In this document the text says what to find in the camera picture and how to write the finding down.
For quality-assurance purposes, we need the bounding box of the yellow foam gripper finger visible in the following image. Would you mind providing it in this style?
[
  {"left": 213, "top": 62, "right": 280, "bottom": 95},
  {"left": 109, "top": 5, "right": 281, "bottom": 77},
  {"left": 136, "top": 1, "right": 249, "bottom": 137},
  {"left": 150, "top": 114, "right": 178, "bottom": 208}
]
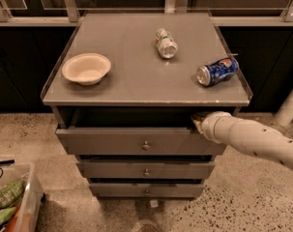
[{"left": 191, "top": 113, "right": 214, "bottom": 133}]

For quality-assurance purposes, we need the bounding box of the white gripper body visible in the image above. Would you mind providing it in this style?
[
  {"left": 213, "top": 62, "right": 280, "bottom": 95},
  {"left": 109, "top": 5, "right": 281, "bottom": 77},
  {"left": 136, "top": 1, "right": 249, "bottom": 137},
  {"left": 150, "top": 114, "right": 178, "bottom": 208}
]
[{"left": 202, "top": 112, "right": 232, "bottom": 144}]

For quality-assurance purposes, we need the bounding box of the grey top drawer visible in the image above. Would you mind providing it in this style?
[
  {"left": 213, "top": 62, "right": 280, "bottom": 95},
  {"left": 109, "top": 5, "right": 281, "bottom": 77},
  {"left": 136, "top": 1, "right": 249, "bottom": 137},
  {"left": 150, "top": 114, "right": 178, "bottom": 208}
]
[{"left": 56, "top": 128, "right": 225, "bottom": 156}]

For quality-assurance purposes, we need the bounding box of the grey drawer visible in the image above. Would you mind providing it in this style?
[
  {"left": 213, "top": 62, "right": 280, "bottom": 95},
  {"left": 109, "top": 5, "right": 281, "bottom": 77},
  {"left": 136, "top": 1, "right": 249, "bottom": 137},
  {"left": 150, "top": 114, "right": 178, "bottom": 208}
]
[
  {"left": 77, "top": 161, "right": 215, "bottom": 179},
  {"left": 56, "top": 128, "right": 225, "bottom": 156},
  {"left": 90, "top": 183, "right": 204, "bottom": 198}
]

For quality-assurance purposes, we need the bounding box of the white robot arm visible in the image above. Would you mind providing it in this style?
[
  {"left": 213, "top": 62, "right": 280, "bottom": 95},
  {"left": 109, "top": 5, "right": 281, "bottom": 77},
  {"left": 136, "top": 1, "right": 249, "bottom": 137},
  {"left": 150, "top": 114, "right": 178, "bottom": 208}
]
[{"left": 191, "top": 111, "right": 293, "bottom": 171}]

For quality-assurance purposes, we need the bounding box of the grey drawer cabinet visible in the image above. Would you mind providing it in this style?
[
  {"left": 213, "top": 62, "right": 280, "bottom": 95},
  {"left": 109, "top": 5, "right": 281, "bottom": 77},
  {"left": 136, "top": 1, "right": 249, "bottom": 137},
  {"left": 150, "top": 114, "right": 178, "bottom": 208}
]
[{"left": 42, "top": 14, "right": 252, "bottom": 187}]

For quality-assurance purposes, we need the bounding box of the grey bottom drawer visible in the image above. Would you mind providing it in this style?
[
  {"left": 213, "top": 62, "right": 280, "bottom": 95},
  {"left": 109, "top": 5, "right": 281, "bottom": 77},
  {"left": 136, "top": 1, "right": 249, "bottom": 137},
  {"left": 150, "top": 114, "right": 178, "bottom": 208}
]
[{"left": 90, "top": 183, "right": 204, "bottom": 198}]

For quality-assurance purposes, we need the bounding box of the grey middle drawer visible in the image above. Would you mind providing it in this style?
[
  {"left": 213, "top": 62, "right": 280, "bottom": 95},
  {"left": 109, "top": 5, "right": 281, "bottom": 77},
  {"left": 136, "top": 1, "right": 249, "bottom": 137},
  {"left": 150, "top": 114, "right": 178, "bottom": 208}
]
[{"left": 77, "top": 161, "right": 215, "bottom": 179}]

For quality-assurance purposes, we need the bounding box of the blue pepsi can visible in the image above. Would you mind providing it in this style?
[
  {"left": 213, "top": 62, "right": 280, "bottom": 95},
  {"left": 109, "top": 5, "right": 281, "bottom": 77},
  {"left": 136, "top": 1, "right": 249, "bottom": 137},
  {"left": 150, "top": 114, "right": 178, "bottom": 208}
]
[{"left": 196, "top": 58, "right": 239, "bottom": 87}]

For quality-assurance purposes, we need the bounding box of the white paper scrap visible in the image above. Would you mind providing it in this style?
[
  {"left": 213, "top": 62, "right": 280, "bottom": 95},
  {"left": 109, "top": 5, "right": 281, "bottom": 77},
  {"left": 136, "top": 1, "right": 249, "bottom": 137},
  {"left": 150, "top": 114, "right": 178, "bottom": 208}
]
[{"left": 150, "top": 199, "right": 159, "bottom": 208}]

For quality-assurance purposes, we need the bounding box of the white paper bowl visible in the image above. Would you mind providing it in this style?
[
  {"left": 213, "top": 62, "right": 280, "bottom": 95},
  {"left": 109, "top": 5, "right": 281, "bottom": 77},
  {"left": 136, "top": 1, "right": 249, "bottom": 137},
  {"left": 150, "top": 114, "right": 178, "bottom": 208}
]
[{"left": 62, "top": 53, "right": 111, "bottom": 86}]

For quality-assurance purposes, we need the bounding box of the clear plastic bin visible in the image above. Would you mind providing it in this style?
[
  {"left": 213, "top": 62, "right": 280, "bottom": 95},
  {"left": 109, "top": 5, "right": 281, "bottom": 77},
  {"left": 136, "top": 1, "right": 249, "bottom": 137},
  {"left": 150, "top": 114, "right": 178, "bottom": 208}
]
[{"left": 0, "top": 160, "right": 44, "bottom": 232}]

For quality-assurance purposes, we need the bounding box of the green snack bag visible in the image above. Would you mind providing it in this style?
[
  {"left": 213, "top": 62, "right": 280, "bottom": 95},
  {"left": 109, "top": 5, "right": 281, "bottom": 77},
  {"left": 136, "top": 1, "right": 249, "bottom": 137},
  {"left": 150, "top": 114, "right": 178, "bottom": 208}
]
[
  {"left": 0, "top": 179, "right": 24, "bottom": 209},
  {"left": 0, "top": 207, "right": 16, "bottom": 226}
]

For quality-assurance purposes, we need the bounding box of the metal railing shelf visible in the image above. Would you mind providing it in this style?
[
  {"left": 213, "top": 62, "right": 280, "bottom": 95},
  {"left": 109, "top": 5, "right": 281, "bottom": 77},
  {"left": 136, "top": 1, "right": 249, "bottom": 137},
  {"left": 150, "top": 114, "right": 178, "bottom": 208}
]
[{"left": 0, "top": 0, "right": 293, "bottom": 27}]

